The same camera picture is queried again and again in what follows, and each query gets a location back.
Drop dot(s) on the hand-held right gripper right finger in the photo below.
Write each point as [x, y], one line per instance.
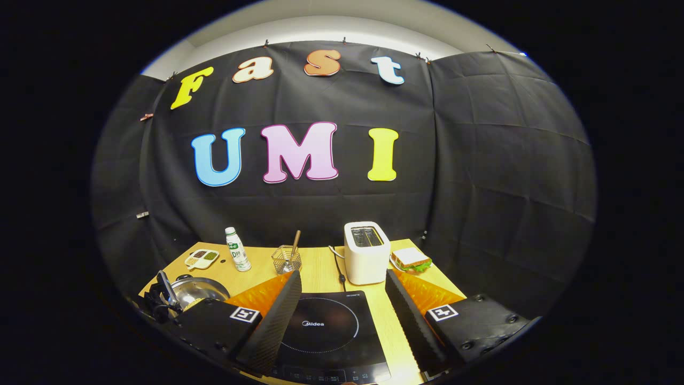
[411, 326]

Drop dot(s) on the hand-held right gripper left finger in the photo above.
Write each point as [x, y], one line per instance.
[275, 326]

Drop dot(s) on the black induction cooktop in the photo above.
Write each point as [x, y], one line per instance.
[331, 321]

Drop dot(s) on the clear utensil holder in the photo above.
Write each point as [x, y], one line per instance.
[286, 266]

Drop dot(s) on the white divided bean dish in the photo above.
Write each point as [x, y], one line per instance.
[202, 258]

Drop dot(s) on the sandwich with lettuce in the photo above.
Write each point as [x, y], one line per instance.
[410, 258]

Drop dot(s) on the white drink bottle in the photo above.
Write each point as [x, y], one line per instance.
[239, 256]

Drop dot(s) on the white toaster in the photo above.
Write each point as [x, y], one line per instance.
[366, 262]

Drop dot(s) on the wooden stick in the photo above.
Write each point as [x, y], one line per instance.
[295, 240]

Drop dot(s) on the black backdrop cloth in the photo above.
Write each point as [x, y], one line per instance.
[481, 160]

